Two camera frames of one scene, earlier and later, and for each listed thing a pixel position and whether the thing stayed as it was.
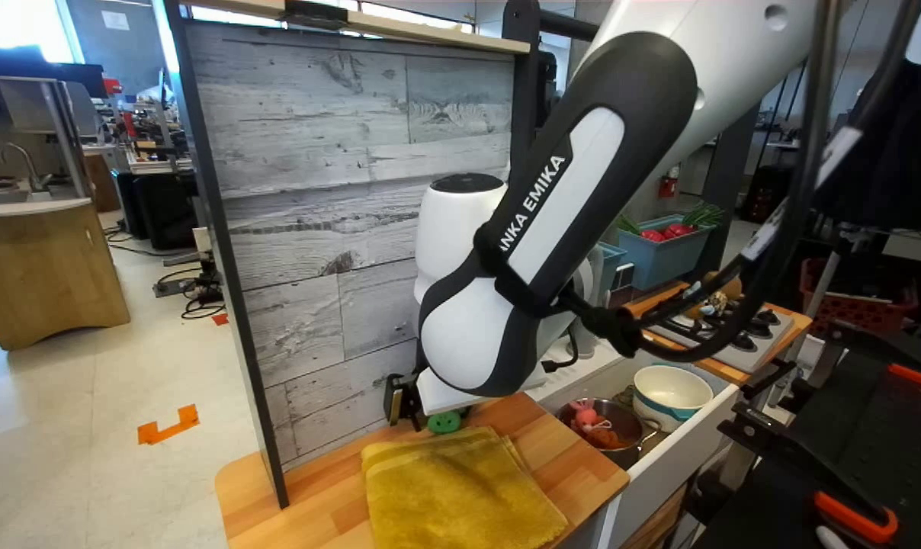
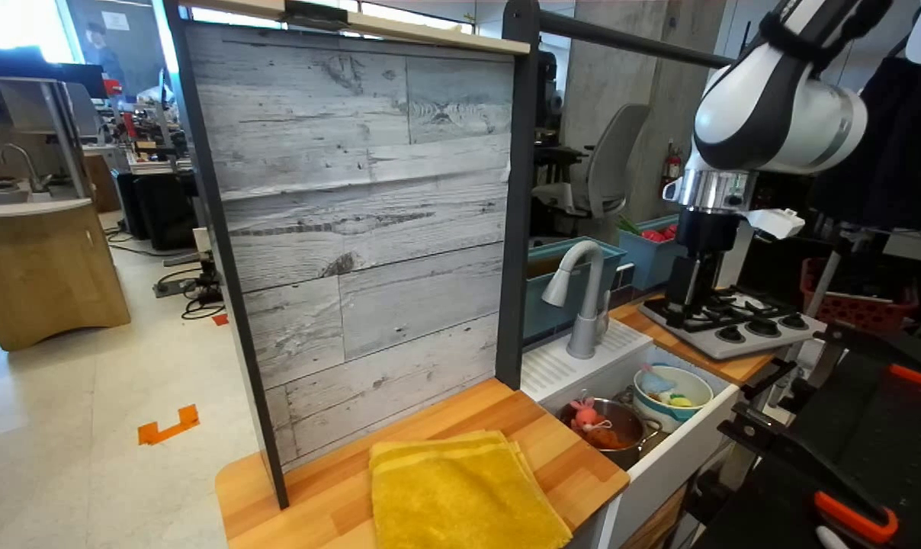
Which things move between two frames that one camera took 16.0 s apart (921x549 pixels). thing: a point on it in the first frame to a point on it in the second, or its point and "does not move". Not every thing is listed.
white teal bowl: [668, 396] does not move
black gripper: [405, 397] to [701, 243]
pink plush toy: [587, 412] does not move
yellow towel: [454, 489] does not move
